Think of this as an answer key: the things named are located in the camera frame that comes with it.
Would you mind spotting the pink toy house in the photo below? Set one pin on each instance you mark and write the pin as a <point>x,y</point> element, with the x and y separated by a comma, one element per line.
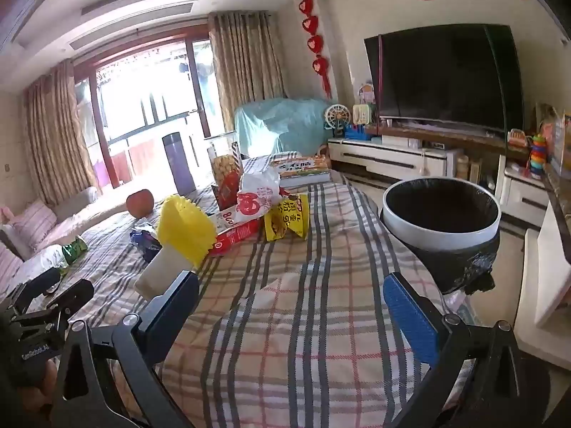
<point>366,93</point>

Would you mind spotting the blue snack packet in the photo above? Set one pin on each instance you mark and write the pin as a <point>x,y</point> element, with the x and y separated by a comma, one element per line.
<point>145,238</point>

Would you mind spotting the red apple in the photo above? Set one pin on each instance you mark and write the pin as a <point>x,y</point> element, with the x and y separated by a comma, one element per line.
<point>139,204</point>

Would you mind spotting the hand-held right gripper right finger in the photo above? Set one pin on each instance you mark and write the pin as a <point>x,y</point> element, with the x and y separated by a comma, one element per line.
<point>412,316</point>

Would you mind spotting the white plastic bag red print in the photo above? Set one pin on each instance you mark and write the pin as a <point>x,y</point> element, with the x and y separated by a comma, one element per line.
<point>258,187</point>

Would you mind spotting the white bin with black bag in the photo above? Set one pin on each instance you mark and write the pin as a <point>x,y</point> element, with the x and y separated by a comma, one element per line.
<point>428,232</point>

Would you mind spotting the blue toy rack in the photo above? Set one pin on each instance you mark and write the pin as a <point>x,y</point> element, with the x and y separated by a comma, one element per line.
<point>354,131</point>

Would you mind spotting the green snack packet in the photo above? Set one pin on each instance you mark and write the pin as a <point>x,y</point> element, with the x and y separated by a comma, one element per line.
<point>73,249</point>

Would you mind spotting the colourful picture book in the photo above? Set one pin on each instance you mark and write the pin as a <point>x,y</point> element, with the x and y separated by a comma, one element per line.
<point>557,138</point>

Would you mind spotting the teal covered armchair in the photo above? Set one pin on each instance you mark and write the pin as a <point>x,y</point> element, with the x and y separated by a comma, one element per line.
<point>276,125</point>

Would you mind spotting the white marble top cabinet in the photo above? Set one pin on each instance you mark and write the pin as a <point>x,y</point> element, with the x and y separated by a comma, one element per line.
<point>544,276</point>

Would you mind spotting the plaid tablecloth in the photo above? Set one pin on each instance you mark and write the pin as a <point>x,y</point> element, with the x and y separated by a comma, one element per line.
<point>290,321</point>

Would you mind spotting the pink striped sofa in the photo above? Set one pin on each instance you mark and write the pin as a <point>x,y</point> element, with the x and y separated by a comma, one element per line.
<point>35,227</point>

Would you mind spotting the round wooden container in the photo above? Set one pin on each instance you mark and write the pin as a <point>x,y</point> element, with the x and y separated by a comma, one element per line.
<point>464,167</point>

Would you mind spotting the green toy keypad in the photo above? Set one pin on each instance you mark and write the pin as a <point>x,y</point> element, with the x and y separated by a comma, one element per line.
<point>361,113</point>

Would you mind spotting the purple thermos bottle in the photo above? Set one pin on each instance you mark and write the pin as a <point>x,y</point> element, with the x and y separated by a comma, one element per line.
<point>178,160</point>

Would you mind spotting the yellow plastic scoop brush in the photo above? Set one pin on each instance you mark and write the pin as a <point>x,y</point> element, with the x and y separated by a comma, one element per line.
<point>183,227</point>

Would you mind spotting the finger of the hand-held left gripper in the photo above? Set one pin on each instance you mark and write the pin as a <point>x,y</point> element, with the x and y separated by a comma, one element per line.
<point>71,296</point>
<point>38,283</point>

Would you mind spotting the black flat television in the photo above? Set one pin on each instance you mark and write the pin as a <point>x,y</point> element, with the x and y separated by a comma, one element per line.
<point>446,76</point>

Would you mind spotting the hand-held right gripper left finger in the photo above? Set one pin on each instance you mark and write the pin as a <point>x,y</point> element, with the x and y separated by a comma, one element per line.
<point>178,296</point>

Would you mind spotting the red snack packet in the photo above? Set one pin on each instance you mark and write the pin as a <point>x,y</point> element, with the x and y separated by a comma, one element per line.
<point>227,194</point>

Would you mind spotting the clear jar of biscuits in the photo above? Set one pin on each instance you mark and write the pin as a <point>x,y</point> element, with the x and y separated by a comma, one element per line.
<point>223,165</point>

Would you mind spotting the red hanging heart decoration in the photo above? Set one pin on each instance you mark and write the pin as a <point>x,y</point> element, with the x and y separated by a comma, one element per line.
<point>314,40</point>

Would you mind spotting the yellow snack packet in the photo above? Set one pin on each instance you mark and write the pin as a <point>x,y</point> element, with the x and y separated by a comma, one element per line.
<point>285,223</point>

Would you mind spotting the red snack box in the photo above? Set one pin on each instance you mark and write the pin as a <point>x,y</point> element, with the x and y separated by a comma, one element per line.
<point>234,234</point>

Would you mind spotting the tall wooden box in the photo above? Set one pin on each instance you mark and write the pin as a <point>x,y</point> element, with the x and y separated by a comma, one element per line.
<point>475,170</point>

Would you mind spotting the white television cabinet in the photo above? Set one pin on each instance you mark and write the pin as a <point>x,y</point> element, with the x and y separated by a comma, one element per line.
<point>383,160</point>

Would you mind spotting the beige paper carton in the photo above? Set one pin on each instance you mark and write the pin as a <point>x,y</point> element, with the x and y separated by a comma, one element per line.
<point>156,272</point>

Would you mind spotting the beige patterned curtain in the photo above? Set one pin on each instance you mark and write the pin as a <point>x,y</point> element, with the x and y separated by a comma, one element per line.
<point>49,133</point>
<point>247,62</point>

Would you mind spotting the toy cash register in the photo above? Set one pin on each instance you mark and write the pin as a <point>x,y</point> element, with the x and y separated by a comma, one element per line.
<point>517,138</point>

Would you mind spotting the toy ferris wheel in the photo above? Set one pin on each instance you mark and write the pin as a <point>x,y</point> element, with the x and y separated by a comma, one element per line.
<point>337,118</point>

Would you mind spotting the thick white book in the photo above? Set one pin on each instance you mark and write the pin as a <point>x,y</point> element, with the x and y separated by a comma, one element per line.
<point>308,179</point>

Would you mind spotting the red framed balcony door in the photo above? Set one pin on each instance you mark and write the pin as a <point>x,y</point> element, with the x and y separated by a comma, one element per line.
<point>147,98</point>

